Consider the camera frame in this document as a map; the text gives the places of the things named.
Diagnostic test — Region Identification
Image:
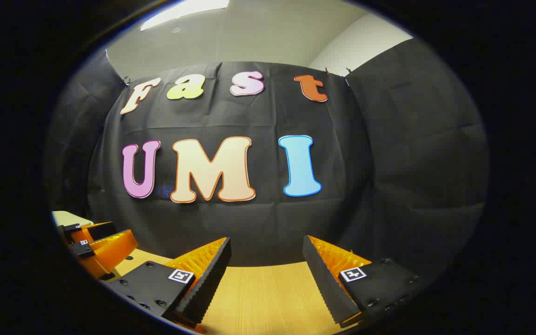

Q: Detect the black backdrop cloth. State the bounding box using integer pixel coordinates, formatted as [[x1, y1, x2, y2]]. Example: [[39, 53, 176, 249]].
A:
[[45, 37, 489, 280]]

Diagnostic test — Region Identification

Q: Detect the ceiling light panel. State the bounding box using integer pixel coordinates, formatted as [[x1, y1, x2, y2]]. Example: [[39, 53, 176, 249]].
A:
[[140, 0, 230, 31]]

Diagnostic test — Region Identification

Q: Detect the wooden desktop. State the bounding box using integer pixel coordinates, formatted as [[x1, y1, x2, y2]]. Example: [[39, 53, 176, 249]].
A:
[[110, 249, 359, 335]]

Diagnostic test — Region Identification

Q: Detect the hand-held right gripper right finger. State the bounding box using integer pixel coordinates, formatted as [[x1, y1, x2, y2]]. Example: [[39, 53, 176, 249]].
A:
[[302, 234, 423, 326]]

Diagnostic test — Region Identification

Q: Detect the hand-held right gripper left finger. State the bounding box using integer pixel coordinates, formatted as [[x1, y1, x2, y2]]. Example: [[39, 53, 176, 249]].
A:
[[109, 236, 232, 326]]

